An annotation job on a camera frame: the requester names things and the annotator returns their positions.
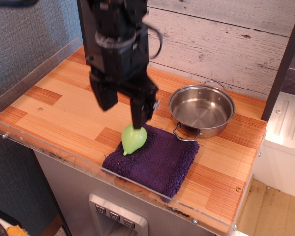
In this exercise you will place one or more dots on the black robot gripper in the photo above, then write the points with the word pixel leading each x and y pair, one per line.
pixel 122 67

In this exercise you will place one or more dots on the green toy pear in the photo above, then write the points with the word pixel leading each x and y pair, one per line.
pixel 133 139

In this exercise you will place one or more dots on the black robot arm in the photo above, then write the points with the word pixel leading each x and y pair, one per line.
pixel 119 19

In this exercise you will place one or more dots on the purple folded towel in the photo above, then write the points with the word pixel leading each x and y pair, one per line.
pixel 161 164

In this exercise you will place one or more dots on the grey toy fridge cabinet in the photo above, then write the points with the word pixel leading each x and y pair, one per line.
pixel 97 202

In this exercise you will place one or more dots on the white toy sink unit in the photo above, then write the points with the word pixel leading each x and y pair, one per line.
pixel 275 164

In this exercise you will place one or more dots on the yellow object bottom left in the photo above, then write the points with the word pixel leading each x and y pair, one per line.
pixel 16 231

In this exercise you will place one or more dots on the clear acrylic guard rail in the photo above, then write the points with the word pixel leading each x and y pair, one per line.
pixel 54 111

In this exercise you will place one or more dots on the metal bowl with handles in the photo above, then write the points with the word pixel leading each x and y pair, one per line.
pixel 201 110

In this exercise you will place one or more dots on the dark left shelf post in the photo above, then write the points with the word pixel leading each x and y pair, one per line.
pixel 88 27

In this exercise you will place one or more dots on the dark shelf post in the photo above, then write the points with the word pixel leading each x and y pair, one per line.
pixel 280 77
pixel 88 27

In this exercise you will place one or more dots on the dark right shelf post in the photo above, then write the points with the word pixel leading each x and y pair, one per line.
pixel 280 77

